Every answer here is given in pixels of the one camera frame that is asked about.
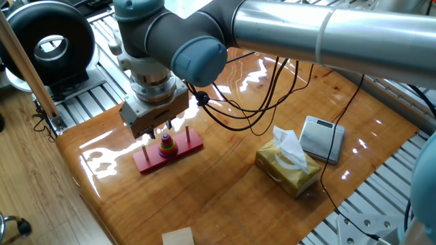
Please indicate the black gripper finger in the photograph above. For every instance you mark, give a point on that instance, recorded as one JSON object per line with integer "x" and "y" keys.
{"x": 169, "y": 124}
{"x": 151, "y": 133}

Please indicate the tan frame post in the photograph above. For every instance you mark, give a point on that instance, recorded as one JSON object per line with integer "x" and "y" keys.
{"x": 30, "y": 68}

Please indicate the silver Schunk gripper body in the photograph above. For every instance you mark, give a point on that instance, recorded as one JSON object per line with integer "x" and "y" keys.
{"x": 160, "y": 110}

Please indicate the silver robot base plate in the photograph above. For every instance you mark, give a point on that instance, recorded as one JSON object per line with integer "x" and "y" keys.
{"x": 357, "y": 231}

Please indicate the silver digital scale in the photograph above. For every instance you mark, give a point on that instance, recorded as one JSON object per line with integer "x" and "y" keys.
{"x": 316, "y": 139}

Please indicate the red Hanoi base with pegs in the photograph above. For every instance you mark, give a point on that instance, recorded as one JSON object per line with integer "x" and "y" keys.
{"x": 190, "y": 146}

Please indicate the yellow tissue box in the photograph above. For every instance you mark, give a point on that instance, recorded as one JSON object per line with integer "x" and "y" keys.
{"x": 286, "y": 178}

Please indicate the chrome chair leg with caster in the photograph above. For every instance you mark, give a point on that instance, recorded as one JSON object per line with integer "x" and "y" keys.
{"x": 24, "y": 227}

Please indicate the white tissue paper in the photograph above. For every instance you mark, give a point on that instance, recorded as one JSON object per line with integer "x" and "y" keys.
{"x": 289, "y": 146}

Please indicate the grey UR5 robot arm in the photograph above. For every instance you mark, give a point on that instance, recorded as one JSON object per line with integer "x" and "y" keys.
{"x": 340, "y": 34}

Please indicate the beige square block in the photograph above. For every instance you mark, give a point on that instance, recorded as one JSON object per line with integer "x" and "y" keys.
{"x": 178, "y": 236}

